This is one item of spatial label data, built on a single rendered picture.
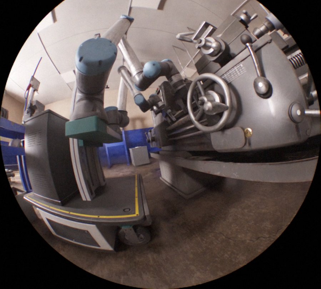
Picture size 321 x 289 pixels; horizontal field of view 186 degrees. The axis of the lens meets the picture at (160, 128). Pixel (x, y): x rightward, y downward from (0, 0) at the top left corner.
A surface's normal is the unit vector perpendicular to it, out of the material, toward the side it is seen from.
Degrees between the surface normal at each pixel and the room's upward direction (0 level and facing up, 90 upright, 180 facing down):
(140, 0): 180
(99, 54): 95
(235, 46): 90
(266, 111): 90
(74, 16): 180
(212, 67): 90
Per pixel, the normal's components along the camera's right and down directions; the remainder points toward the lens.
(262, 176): -0.93, 0.12
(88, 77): 0.11, 0.97
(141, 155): 0.40, -0.21
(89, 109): 0.53, -0.55
